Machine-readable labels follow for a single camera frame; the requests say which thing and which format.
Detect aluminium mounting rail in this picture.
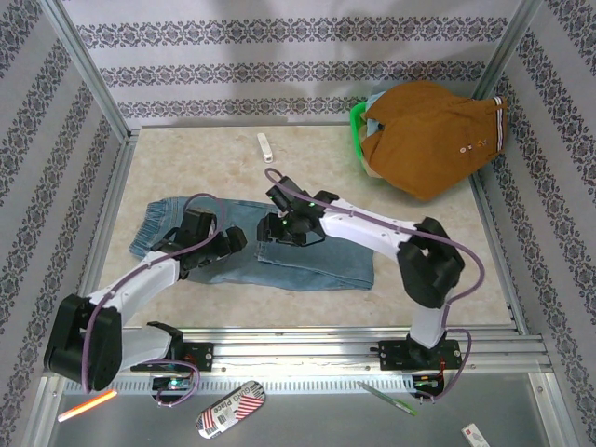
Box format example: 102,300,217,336
115,325,550,373

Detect beige garment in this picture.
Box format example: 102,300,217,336
362,157,387,181

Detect controller board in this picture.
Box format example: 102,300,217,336
153,374,195,392
413,374,446,392

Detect aluminium frame post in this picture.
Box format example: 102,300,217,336
39,0,134,141

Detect aluminium side rail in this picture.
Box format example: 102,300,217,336
467,174,527,334
64,129,141,339

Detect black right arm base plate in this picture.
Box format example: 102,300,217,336
379,338,460,373

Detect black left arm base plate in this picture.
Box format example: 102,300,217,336
181,342,215,373

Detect green plastic basket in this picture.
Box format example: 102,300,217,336
348,101,373,162

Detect right controller board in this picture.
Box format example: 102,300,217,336
413,374,446,392

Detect flag print tin case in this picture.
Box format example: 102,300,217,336
194,380,267,440

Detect left controller board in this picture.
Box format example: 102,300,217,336
153,374,195,392

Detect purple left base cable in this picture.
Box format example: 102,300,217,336
156,360,202,410

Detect orange pen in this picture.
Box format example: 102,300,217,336
57,389,117,423

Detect green pen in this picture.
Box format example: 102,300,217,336
357,380,419,417

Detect blue denim jeans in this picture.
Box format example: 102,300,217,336
129,197,376,292

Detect light blue garment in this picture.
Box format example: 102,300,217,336
365,90,387,139

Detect slotted cable duct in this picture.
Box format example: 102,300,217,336
64,376,420,397

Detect white plastic device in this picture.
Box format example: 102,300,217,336
256,132,275,164

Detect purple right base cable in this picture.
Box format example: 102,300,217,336
413,328,472,402

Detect brown trousers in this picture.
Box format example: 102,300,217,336
360,79,509,202

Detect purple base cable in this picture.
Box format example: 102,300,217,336
156,360,202,410
413,328,472,402

